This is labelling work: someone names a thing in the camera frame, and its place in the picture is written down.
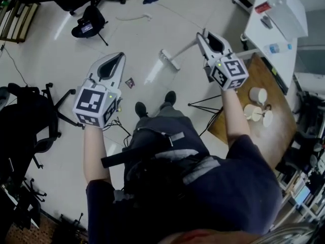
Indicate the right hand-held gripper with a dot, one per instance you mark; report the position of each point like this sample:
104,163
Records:
233,70

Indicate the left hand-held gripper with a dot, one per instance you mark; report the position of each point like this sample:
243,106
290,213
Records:
89,100

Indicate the small dark card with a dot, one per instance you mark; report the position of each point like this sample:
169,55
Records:
130,83

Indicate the person's left forearm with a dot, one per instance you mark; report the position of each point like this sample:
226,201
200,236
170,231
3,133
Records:
95,154

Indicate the person's right forearm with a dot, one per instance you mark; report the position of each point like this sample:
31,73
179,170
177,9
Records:
234,121

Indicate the white desk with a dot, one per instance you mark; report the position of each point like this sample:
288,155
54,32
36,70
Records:
256,34

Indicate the person's left black shoe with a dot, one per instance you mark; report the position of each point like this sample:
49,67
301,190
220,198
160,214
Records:
141,109

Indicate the person's black shoe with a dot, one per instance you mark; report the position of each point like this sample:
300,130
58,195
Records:
170,98
141,109

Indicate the brown wooden table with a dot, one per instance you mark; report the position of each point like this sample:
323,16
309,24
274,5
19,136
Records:
261,72

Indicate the small grey device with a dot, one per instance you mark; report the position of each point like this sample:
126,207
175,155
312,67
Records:
266,22

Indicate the clear water bottle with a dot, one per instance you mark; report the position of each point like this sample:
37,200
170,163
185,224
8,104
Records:
276,47

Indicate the white paper cup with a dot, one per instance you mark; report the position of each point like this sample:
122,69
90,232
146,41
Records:
267,118
251,112
257,94

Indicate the person's right black shoe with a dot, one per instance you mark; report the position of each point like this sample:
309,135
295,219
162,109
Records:
170,98

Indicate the black mesh office chair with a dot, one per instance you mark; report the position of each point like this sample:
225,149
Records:
20,116

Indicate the wooden rack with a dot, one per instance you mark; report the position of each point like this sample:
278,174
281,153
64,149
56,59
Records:
15,22

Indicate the black chest harness pack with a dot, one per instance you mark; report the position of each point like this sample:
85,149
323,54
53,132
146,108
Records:
152,177

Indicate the black metal equipment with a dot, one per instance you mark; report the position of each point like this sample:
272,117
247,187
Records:
309,116

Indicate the person's navy shirt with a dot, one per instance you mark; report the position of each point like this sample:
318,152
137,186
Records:
228,192

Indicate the black folded tripod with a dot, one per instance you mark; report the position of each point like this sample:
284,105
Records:
73,224

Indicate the white shelving unit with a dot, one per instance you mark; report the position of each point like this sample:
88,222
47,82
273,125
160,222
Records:
304,207

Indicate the person's face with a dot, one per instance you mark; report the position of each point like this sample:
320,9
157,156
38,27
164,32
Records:
203,238

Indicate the black camera on tripod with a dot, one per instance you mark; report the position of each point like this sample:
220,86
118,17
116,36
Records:
87,22

